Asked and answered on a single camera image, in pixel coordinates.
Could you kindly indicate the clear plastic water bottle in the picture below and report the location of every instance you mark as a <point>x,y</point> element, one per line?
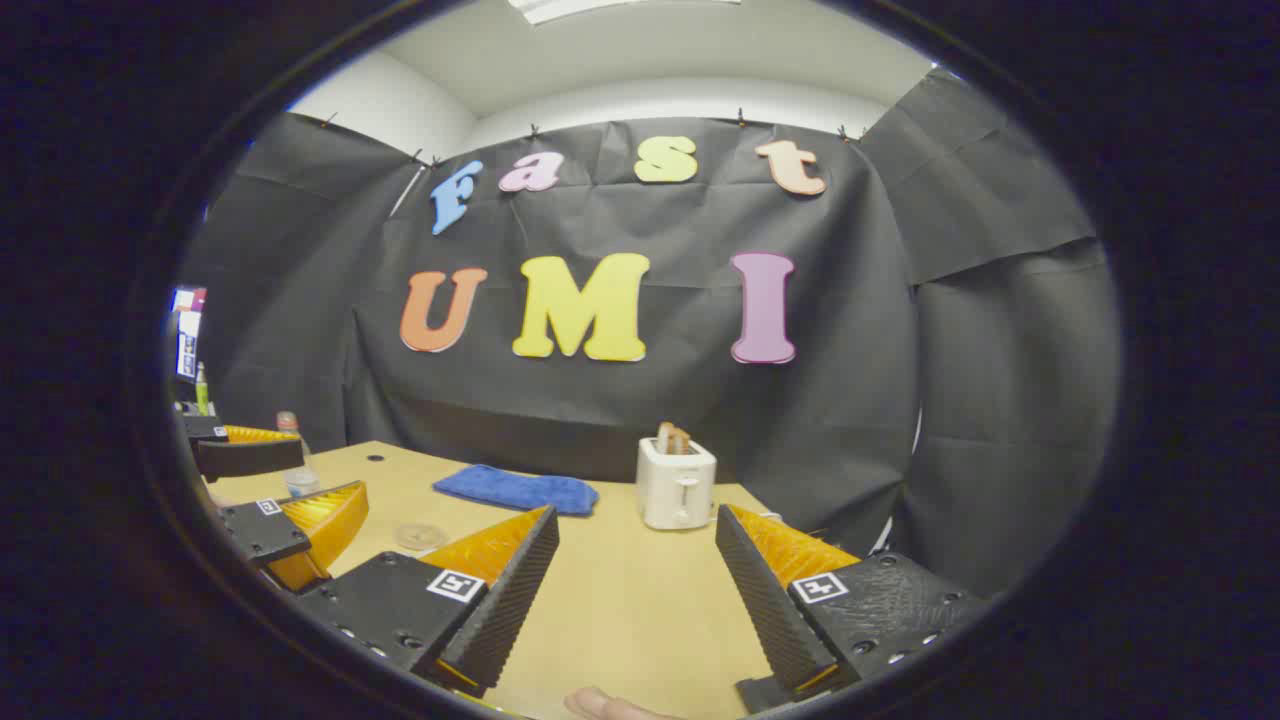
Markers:
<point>300,482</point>

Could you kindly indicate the green bottle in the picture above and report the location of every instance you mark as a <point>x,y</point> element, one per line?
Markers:
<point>202,392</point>

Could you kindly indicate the round brown coaster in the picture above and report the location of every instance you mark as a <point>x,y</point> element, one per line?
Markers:
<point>421,537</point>

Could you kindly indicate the toasted bread slice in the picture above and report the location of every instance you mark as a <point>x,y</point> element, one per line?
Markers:
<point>665,438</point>
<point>681,442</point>

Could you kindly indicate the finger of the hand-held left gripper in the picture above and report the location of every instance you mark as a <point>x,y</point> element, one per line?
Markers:
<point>250,457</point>
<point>265,535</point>

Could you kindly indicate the blue towel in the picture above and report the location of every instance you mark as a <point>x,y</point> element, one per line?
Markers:
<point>520,490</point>

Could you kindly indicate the ceiling light panel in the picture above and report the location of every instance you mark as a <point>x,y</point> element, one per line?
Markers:
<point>600,7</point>

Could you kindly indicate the computer monitor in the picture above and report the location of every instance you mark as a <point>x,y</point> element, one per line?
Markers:
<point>188,335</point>

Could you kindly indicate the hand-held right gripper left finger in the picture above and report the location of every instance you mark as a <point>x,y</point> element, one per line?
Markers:
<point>515,600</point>

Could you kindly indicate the white toaster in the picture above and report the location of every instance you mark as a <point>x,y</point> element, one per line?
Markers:
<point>675,495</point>

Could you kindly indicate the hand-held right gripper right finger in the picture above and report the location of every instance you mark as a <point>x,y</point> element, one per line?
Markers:
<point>765,610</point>

